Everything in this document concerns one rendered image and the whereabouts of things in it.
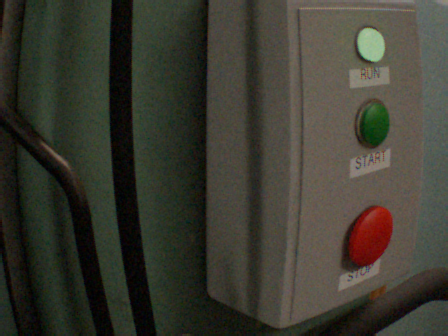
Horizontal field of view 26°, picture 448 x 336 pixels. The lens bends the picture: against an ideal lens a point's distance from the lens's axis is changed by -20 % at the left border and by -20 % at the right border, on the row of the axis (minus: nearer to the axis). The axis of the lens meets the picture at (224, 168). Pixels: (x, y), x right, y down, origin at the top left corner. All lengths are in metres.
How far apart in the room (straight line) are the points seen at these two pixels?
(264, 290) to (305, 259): 0.03
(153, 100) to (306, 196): 0.08
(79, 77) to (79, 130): 0.03
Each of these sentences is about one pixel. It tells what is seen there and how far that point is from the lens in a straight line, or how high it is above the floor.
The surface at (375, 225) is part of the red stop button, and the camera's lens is 0.51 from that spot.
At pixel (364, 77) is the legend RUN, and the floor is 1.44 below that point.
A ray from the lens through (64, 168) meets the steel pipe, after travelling 0.47.
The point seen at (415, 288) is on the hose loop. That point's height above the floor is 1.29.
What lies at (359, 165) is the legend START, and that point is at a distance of 0.51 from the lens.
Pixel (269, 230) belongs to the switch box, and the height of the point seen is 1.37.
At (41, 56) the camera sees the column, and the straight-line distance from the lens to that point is 0.47.
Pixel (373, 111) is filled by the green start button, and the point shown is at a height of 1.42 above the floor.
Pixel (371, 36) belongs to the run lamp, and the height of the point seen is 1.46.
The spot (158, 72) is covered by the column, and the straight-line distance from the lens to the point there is 0.50.
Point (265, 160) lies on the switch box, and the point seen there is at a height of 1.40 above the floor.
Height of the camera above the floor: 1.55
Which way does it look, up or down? 18 degrees down
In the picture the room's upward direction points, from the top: straight up
